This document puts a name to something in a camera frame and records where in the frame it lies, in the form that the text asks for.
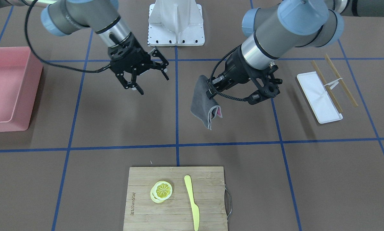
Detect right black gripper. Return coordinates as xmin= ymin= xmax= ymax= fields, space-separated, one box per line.
xmin=108 ymin=34 xmax=170 ymax=95

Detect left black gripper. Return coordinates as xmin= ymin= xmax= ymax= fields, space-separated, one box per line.
xmin=206 ymin=48 xmax=252 ymax=98

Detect grey cloth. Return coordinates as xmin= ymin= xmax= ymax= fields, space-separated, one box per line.
xmin=190 ymin=75 xmax=223 ymax=130

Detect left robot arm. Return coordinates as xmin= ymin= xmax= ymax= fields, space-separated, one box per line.
xmin=202 ymin=0 xmax=384 ymax=104

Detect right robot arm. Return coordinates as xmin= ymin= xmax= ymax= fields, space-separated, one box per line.
xmin=0 ymin=0 xmax=169 ymax=95

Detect yellow plastic knife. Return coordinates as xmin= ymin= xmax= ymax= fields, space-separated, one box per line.
xmin=184 ymin=175 xmax=200 ymax=231

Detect yellow lemon slices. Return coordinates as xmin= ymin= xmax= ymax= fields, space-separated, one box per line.
xmin=150 ymin=180 xmax=173 ymax=203

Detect white rectangular tray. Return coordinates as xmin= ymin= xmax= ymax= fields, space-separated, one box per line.
xmin=296 ymin=71 xmax=343 ymax=124

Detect wooden chopstick rack stick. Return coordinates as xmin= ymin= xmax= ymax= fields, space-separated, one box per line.
xmin=311 ymin=60 xmax=343 ymax=114

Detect pink plastic bin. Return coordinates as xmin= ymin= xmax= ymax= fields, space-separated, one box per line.
xmin=0 ymin=47 xmax=43 ymax=133

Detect wooden cutting board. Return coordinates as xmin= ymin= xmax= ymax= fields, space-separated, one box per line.
xmin=123 ymin=167 xmax=228 ymax=231

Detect black camera cable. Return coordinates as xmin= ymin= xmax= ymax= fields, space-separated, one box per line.
xmin=210 ymin=45 xmax=260 ymax=102
xmin=24 ymin=0 xmax=112 ymax=73

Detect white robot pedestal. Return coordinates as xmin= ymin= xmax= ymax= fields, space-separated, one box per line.
xmin=147 ymin=0 xmax=205 ymax=47

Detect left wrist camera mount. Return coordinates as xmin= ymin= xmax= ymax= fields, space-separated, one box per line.
xmin=246 ymin=62 xmax=283 ymax=105

